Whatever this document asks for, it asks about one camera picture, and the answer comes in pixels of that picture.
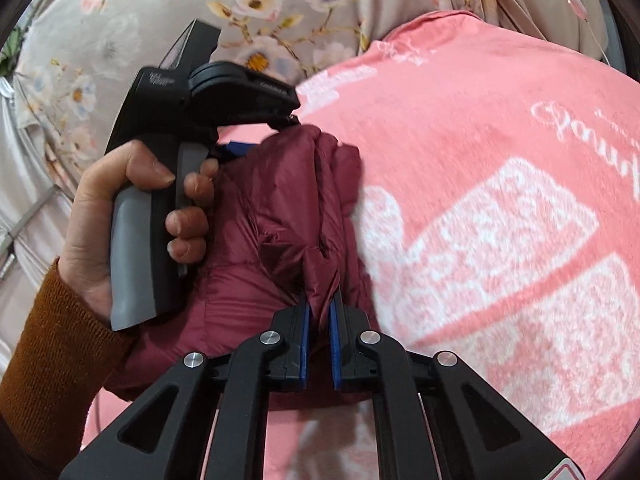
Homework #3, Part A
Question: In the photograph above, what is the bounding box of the person's left forearm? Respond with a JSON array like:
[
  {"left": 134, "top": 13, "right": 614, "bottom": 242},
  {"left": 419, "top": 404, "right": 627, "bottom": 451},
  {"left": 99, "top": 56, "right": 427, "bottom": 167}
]
[{"left": 0, "top": 257, "right": 136, "bottom": 476}]

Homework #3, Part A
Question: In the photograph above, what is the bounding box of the maroon puffer jacket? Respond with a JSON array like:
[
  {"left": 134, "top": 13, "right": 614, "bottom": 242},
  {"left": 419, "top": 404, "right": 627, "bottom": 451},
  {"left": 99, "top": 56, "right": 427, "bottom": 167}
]
[{"left": 102, "top": 125, "right": 381, "bottom": 411}]

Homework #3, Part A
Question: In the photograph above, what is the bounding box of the light grey satin sheet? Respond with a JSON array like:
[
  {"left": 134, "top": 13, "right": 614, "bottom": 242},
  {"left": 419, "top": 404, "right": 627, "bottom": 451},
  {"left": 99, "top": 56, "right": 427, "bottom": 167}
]
[{"left": 0, "top": 75, "right": 76, "bottom": 361}]

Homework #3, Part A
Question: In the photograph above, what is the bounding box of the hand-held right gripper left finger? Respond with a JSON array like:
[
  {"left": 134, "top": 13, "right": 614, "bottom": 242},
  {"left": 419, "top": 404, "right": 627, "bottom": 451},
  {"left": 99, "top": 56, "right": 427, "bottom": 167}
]
[{"left": 59, "top": 290, "right": 312, "bottom": 480}]

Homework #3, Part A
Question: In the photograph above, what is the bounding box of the floral bedsheet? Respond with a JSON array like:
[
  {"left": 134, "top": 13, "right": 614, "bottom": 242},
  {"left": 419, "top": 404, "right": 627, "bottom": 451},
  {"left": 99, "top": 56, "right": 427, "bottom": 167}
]
[{"left": 12, "top": 0, "right": 606, "bottom": 196}]

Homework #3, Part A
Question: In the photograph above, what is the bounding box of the person's left hand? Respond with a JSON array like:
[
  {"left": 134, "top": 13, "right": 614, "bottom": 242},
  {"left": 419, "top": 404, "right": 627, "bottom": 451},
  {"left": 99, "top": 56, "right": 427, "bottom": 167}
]
[{"left": 57, "top": 140, "right": 219, "bottom": 326}]

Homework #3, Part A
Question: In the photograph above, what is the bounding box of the pink patterned fleece blanket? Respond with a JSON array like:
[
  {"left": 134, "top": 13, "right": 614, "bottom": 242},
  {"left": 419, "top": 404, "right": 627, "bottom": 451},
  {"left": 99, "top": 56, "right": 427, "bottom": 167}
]
[{"left": 80, "top": 12, "right": 640, "bottom": 480}]

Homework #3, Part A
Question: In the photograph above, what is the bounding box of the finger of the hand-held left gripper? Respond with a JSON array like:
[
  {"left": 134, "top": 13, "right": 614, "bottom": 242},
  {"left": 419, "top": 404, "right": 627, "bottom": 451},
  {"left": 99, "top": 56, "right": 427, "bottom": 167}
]
[{"left": 216, "top": 141, "right": 261, "bottom": 163}]

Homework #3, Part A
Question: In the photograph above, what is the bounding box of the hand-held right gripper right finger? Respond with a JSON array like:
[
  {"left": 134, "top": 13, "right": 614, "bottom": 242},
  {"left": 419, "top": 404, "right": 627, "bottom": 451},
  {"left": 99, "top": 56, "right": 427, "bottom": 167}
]
[{"left": 327, "top": 287, "right": 586, "bottom": 480}]

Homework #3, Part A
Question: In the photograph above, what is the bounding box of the pink oval cord switch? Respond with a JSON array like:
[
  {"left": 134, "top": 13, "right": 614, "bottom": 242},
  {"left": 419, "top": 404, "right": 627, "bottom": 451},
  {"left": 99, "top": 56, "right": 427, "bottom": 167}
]
[{"left": 562, "top": 0, "right": 610, "bottom": 66}]

